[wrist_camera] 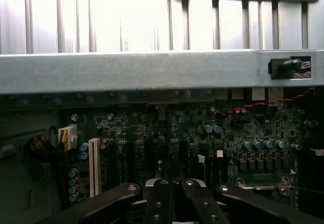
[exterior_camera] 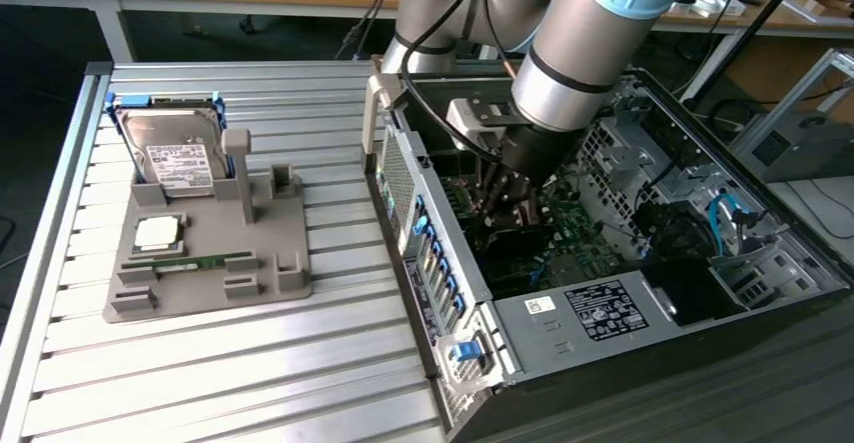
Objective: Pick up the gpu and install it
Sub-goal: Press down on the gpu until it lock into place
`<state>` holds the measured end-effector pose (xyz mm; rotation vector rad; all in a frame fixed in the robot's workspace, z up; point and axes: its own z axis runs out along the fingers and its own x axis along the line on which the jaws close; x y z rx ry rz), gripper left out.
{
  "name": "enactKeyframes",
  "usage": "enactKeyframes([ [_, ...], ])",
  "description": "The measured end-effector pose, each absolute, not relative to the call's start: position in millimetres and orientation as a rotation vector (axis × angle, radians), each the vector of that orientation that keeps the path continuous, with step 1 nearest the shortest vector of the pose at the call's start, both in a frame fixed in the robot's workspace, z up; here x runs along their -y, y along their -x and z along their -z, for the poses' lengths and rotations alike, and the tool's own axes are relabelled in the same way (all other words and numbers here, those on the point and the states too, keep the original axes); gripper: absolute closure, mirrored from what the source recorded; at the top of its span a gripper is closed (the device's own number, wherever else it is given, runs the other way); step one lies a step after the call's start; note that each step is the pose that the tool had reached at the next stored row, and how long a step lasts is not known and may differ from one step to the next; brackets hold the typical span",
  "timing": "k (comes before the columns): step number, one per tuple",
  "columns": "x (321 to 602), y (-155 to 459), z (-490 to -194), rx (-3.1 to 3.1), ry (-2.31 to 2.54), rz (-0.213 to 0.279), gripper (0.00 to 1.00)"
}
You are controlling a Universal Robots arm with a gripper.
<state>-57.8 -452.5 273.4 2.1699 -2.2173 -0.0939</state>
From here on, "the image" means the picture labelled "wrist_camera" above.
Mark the white expansion slot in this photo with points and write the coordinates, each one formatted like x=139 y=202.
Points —
x=95 y=168

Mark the CPU socket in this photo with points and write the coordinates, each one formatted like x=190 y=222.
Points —
x=283 y=181

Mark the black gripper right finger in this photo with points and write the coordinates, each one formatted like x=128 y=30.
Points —
x=202 y=206

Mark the open black PC case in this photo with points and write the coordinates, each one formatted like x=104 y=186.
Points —
x=152 y=69

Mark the green motherboard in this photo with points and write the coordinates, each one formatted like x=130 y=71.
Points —
x=253 y=133

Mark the black plastic case clip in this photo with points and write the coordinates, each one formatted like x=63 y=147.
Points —
x=281 y=67

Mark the white power connector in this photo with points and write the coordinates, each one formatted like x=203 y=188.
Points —
x=69 y=135

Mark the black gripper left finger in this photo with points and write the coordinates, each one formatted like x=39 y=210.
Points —
x=159 y=203

